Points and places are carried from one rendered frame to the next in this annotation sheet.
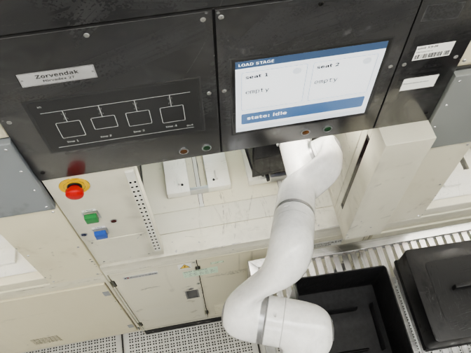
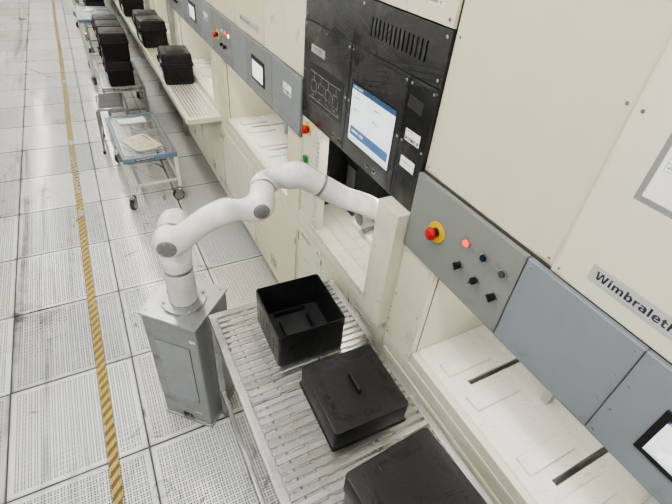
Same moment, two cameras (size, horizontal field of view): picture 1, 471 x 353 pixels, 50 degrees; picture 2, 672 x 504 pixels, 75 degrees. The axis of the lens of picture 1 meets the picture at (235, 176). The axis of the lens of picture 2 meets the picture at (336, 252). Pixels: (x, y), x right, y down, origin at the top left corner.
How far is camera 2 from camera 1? 150 cm
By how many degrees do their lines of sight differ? 47
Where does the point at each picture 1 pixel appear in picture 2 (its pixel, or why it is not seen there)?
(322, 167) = (361, 196)
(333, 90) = (377, 136)
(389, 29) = (397, 102)
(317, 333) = (255, 196)
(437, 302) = (333, 366)
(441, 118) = (414, 216)
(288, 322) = (258, 186)
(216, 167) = not seen: hidden behind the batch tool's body
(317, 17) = (376, 71)
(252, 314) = (259, 176)
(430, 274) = (355, 361)
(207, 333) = not seen: hidden behind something
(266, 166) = not seen: hidden behind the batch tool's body
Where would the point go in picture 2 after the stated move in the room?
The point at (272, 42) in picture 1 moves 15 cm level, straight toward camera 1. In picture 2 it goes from (364, 78) to (320, 77)
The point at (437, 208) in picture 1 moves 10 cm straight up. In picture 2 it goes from (417, 363) to (423, 346)
